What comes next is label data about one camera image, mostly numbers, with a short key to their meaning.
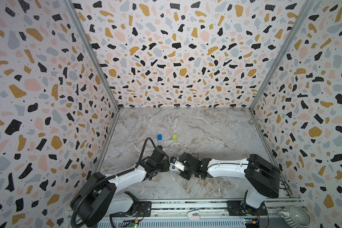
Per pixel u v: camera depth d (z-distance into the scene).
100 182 0.43
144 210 0.73
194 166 0.65
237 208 0.74
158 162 0.70
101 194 0.41
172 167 0.86
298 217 0.71
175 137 1.02
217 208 0.76
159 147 0.82
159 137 1.02
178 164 0.76
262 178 0.45
